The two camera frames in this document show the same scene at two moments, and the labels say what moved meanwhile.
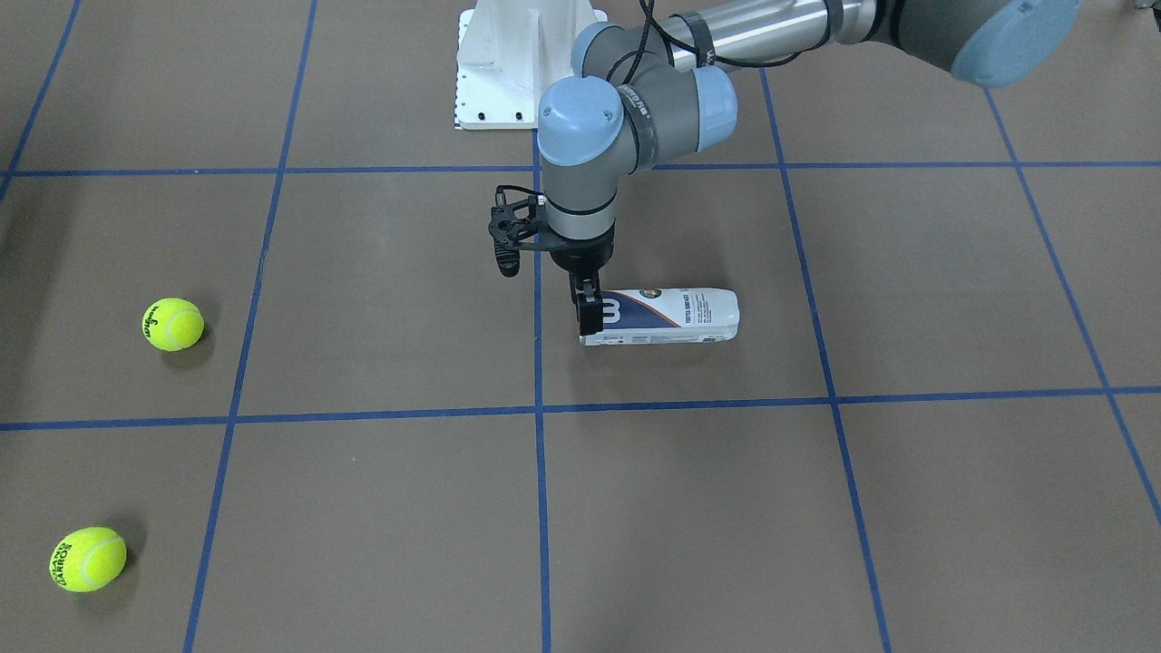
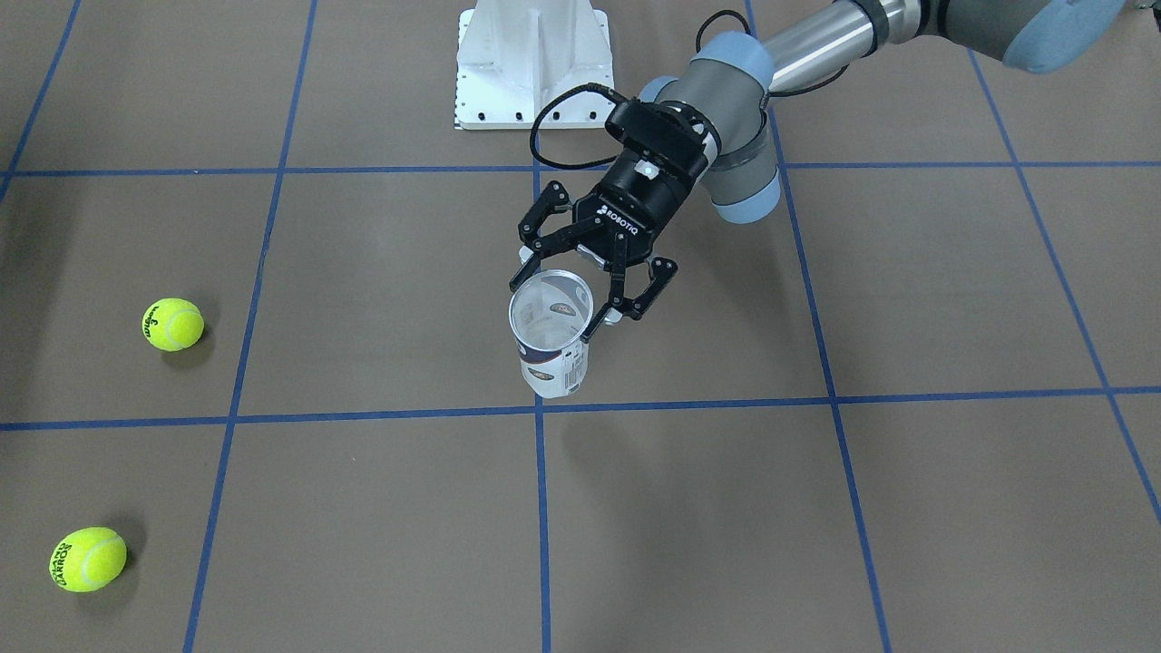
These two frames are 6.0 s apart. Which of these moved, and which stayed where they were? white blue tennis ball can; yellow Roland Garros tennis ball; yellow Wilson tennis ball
Moved: white blue tennis ball can
Stayed: yellow Roland Garros tennis ball; yellow Wilson tennis ball
